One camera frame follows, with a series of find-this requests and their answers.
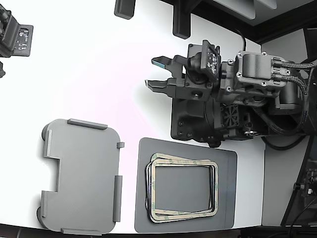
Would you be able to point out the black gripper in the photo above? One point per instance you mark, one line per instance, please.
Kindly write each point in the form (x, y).
(198, 90)

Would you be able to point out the beige adhesive liner frame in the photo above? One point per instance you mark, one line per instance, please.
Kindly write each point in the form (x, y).
(215, 188)
(168, 156)

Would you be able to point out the dark gray robot arm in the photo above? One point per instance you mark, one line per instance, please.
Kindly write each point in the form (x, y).
(252, 81)

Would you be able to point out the tall black stand foot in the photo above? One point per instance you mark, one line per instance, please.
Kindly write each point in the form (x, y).
(182, 19)

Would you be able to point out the short black stand foot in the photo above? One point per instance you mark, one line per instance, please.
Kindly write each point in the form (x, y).
(123, 8)

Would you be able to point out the gray panel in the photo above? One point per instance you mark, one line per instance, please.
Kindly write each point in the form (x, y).
(237, 8)

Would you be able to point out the dark gray textured tray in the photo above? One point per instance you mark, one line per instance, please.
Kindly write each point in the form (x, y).
(227, 188)

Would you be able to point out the black device on stand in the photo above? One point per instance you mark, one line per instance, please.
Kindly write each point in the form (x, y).
(308, 183)

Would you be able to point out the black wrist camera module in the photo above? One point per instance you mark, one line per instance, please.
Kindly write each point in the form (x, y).
(209, 59)

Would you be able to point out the black furniture frame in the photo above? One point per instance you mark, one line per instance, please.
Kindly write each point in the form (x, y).
(272, 27)

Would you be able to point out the black camera module on mount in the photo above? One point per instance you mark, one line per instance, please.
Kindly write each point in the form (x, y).
(15, 37)

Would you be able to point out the small black bracket piece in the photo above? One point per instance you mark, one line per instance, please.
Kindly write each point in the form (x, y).
(2, 70)

